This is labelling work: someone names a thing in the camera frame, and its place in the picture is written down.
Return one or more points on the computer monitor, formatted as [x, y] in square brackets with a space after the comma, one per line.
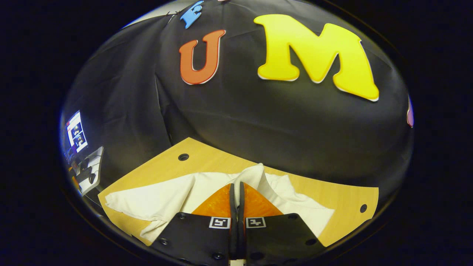
[75, 133]

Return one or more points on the cream t-shirt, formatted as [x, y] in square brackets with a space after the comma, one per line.
[166, 199]

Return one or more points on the black backdrop cloth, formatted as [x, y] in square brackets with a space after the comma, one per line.
[258, 122]

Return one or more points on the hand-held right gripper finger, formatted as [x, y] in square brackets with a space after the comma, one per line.
[241, 221]
[232, 221]

